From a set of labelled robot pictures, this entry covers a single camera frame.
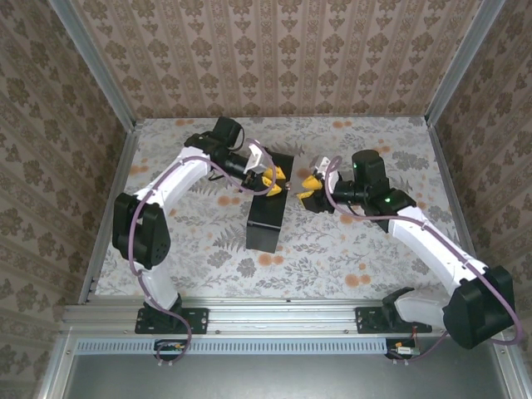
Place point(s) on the small metal padlock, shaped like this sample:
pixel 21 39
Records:
pixel 288 186

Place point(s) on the black box starry night lid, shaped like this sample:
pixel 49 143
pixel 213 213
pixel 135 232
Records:
pixel 266 220

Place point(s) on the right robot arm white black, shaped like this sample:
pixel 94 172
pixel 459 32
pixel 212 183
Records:
pixel 478 307

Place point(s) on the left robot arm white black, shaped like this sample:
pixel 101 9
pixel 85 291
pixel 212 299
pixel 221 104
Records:
pixel 141 232

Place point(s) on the floral patterned table cover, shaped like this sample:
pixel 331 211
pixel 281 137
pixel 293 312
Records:
pixel 332 257

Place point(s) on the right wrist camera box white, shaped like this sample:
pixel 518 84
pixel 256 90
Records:
pixel 321 164

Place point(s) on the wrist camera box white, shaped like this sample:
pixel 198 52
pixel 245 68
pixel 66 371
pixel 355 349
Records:
pixel 255 158
pixel 321 164

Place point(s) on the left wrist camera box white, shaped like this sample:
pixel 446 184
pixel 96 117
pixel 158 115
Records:
pixel 255 158

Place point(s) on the aluminium table side rail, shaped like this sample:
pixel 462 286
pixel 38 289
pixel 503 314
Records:
pixel 454 199
pixel 124 166

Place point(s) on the aluminium front frame beam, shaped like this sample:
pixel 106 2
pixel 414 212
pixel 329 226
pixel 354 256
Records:
pixel 282 316

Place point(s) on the aluminium corner post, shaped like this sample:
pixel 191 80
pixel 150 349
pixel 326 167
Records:
pixel 95 62
pixel 462 62

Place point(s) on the aluminium lower frame bar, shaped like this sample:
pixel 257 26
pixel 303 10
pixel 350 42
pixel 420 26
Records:
pixel 56 370
pixel 509 370

